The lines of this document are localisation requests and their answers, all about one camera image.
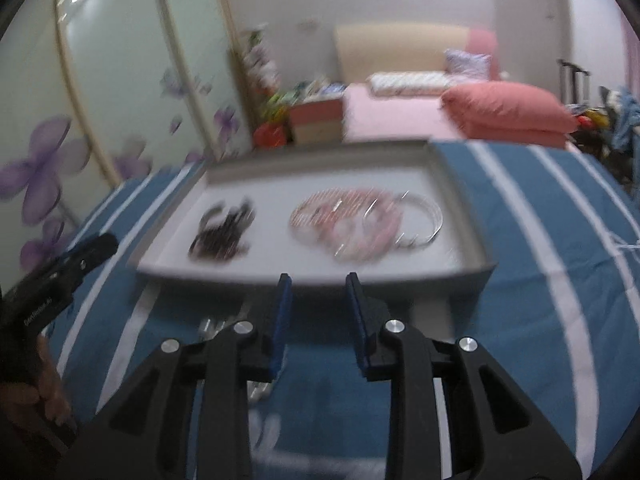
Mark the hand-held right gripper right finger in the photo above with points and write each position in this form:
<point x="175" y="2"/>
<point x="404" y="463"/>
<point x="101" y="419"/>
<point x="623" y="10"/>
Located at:
<point x="357" y="320"/>

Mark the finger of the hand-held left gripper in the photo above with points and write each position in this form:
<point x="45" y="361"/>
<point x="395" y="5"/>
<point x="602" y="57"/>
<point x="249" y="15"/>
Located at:
<point x="85" y="257"/>

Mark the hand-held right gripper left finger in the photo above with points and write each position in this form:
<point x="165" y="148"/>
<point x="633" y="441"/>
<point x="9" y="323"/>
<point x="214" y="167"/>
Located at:
<point x="282" y="320"/>

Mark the silver bangle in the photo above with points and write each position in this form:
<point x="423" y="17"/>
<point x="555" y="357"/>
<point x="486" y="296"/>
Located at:
<point x="432" y="220"/>

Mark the grey cardboard tray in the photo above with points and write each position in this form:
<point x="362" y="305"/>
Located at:
<point x="320" y="180"/>

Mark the person's left hand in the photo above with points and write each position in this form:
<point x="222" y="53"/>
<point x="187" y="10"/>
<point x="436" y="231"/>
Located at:
<point x="52" y="390"/>

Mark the wardrobe with purple flower doors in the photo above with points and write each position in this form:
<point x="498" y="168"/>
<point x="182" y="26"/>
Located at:
<point x="110" y="85"/>

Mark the blue white striped sheet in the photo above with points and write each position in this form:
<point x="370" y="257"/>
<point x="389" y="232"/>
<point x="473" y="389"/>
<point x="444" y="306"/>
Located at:
<point x="525" y="260"/>

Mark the red bin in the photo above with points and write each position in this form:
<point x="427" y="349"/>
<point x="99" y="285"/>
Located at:
<point x="270" y="136"/>

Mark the pink and cream nightstand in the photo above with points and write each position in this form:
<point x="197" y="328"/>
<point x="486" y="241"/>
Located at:
<point x="315" y="120"/>

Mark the bed with pink sheet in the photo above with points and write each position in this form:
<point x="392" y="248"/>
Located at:
<point x="395" y="110"/>

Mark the white dotted pillow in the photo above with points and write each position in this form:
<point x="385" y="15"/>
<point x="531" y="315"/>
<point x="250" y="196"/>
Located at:
<point x="407" y="81"/>

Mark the tall tube of plush toys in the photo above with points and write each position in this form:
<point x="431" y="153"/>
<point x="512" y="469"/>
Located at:
<point x="260" y="70"/>

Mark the folded pink quilt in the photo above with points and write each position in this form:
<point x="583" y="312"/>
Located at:
<point x="505" y="110"/>

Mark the lilac patterned pillow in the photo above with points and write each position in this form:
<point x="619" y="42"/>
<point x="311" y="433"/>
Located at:
<point x="467" y="64"/>

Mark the red and yellow toys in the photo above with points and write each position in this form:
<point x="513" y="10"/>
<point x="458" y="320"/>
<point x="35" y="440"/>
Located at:
<point x="592" y="119"/>

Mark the dark wooden chair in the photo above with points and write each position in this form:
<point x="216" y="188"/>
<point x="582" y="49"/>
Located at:
<point x="572" y="82"/>

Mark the blue fleece robe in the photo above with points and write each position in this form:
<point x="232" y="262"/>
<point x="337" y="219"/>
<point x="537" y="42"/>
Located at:
<point x="625" y="115"/>

